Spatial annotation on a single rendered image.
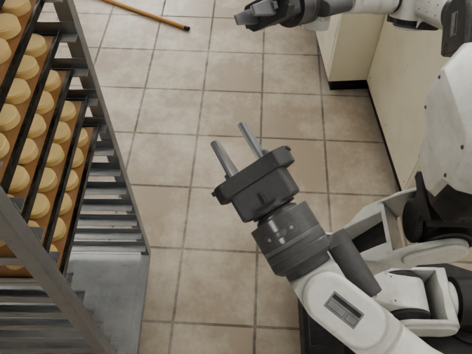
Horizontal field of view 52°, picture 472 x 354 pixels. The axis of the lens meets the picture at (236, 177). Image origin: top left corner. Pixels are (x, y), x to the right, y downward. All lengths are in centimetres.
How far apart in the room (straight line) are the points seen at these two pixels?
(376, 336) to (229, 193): 26
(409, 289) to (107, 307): 99
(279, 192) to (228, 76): 196
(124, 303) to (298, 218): 119
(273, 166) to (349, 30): 168
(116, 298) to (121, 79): 127
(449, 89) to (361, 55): 150
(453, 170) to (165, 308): 127
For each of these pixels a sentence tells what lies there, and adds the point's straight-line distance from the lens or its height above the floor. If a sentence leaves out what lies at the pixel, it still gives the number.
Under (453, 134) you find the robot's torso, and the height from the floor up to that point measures 112.
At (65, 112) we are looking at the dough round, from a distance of 113.
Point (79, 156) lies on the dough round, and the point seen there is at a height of 88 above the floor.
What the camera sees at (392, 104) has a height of 27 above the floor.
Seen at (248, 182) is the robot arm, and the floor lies 121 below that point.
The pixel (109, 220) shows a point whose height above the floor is 41.
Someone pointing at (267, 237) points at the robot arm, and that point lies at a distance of 64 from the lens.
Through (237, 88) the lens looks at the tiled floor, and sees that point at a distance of 252.
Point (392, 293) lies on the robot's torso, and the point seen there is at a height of 38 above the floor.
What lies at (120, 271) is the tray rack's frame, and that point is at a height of 15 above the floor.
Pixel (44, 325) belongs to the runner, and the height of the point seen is 62.
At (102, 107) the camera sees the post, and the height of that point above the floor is 91.
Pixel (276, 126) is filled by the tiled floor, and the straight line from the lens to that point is 235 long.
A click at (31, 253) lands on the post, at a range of 84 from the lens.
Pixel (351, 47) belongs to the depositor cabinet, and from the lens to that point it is 235.
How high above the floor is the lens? 174
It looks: 54 degrees down
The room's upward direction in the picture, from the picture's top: straight up
